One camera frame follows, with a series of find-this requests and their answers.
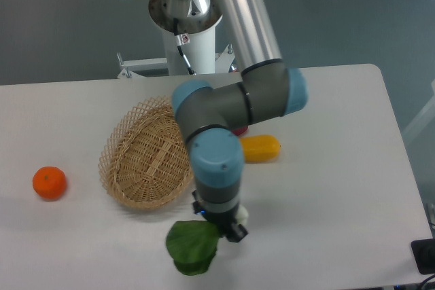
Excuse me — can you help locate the yellow mango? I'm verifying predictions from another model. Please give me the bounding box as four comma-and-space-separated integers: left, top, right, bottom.
239, 134, 281, 163

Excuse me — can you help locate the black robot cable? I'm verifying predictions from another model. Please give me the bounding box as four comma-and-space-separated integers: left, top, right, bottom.
172, 17, 197, 76

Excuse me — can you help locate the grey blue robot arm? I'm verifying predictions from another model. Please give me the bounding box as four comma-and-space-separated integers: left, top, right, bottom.
149, 0, 308, 242

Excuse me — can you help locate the purple sweet potato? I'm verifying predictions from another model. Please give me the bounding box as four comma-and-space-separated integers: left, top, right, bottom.
232, 126, 248, 137

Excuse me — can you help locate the woven wicker basket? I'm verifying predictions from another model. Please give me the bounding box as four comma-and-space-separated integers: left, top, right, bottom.
99, 96, 193, 211

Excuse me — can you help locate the black device at table edge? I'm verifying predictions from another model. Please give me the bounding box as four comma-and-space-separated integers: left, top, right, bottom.
411, 238, 434, 275

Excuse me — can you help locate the green bok choy vegetable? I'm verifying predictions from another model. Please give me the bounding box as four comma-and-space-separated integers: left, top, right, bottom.
165, 205, 250, 276

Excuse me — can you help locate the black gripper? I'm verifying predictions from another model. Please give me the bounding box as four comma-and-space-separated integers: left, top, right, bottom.
192, 190, 248, 242

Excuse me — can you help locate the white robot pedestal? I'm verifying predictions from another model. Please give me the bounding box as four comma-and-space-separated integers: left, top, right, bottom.
117, 0, 237, 79

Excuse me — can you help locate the orange mandarin fruit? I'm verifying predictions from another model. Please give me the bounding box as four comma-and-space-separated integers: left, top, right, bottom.
32, 166, 67, 200

